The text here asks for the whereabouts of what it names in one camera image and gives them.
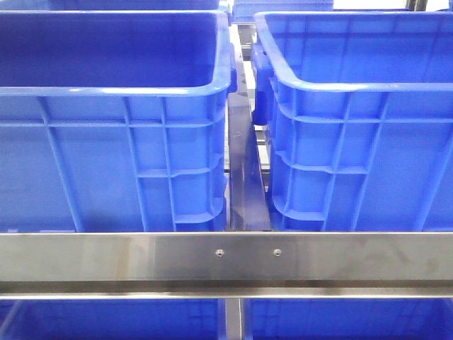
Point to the blue crate lower left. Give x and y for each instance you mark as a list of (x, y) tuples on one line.
[(115, 319)]

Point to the blue crate rear right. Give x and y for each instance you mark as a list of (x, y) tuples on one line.
[(243, 11)]

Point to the blue plastic crate left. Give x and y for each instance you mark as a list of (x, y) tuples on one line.
[(114, 121)]

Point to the blue plastic crate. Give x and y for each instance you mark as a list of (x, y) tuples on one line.
[(357, 108), (114, 121)]

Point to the stainless steel shelf rail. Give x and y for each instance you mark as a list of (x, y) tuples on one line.
[(184, 265)]

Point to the blue crate rear left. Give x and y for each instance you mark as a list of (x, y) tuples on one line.
[(114, 5)]

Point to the blue crate lower right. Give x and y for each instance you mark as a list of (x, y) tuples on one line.
[(348, 318)]

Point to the blue plastic crate right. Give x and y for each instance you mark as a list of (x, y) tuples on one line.
[(357, 108)]

